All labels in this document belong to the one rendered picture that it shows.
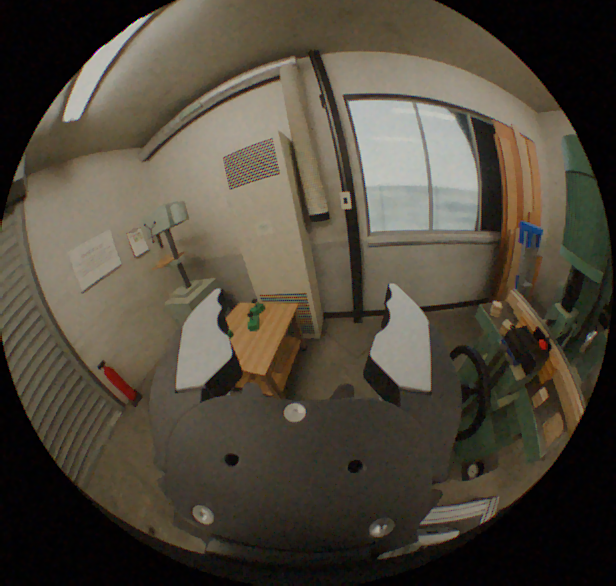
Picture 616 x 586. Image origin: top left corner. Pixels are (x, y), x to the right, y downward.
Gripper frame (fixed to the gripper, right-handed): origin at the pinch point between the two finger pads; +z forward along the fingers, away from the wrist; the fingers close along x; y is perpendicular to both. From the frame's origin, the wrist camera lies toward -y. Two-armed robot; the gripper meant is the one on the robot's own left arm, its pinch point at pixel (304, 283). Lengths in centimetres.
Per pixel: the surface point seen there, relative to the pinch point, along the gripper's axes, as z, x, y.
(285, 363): 71, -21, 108
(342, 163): 127, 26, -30
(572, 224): -2, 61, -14
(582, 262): -8, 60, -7
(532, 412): -19, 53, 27
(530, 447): -29, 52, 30
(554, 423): -28, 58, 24
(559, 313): -6, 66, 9
